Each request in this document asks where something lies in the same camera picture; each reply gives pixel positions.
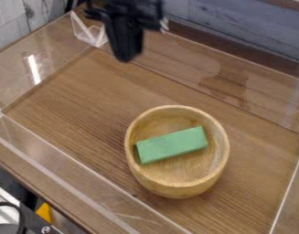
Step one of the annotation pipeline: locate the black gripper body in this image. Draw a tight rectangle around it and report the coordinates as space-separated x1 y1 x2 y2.
84 0 168 31

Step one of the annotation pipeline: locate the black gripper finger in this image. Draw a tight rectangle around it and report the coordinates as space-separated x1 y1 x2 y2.
128 21 144 59
105 16 129 62

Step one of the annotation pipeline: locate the green rectangular block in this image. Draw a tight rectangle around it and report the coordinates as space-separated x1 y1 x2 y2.
134 126 208 165

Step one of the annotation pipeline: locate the brown wooden bowl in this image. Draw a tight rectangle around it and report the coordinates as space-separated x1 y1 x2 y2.
122 105 231 198

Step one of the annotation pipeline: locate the yellow label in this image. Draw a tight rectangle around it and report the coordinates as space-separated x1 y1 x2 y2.
36 203 52 223

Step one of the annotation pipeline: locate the clear acrylic corner bracket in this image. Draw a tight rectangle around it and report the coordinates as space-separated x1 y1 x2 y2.
69 12 108 48

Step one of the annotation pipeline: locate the black cable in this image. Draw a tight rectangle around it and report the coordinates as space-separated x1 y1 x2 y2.
0 201 33 234

